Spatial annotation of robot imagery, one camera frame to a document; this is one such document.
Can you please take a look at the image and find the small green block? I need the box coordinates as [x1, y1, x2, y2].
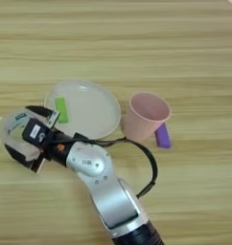
[55, 97, 70, 124]

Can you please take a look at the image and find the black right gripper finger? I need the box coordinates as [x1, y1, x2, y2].
[25, 104, 61, 129]
[4, 144, 46, 174]

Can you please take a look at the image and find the clear tape roll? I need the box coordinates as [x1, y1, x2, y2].
[0, 106, 56, 165]

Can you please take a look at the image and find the small purple block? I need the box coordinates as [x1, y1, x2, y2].
[153, 122, 173, 149]

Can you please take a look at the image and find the small black white-label box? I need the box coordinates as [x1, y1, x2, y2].
[21, 118, 54, 147]

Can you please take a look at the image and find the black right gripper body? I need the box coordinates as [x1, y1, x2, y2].
[40, 127, 90, 168]

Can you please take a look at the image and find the pink cup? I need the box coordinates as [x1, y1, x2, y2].
[121, 91, 173, 144]

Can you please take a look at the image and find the round white plate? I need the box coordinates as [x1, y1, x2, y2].
[44, 79, 122, 141]

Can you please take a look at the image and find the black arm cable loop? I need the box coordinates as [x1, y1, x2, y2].
[54, 128, 159, 199]

